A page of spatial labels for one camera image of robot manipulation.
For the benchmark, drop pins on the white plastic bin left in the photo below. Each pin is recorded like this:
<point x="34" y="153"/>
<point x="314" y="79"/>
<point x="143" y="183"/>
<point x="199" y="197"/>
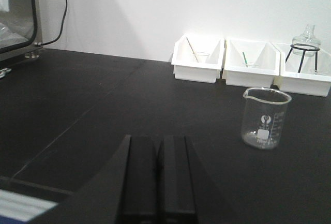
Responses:
<point x="209" y="50"/>

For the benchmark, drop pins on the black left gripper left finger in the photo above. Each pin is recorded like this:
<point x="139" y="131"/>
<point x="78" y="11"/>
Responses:
<point x="140" y="192"/>

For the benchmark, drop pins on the empty glass beaker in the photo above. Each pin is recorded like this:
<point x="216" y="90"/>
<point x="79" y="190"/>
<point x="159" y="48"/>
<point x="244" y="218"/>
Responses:
<point x="264" y="115"/>

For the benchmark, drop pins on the white plastic bin middle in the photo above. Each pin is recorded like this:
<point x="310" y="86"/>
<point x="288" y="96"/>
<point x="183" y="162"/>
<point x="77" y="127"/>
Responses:
<point x="263" y="63"/>

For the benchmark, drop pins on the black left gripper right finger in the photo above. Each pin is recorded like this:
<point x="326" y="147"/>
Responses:
<point x="175" y="193"/>

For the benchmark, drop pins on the white plastic bin right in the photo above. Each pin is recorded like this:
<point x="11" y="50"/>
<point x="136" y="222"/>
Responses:
<point x="308" y="81"/>

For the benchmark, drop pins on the white plastic bin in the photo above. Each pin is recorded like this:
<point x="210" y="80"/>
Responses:
<point x="263" y="63"/>
<point x="308" y="81"/>
<point x="209" y="50"/>

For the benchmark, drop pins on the lab cabinet with glass door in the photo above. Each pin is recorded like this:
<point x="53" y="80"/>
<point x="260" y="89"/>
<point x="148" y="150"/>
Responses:
<point x="20" y="31"/>

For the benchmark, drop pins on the black wire tripod stand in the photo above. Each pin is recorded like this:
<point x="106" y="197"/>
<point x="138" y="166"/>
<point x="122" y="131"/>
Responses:
<point x="304" y="48"/>

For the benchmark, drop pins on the thin brown stirring rod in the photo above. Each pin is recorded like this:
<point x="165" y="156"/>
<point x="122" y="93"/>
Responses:
<point x="193" y="52"/>

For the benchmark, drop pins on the glass alcohol lamp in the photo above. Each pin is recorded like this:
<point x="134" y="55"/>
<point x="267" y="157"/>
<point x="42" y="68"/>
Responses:
<point x="306" y="40"/>

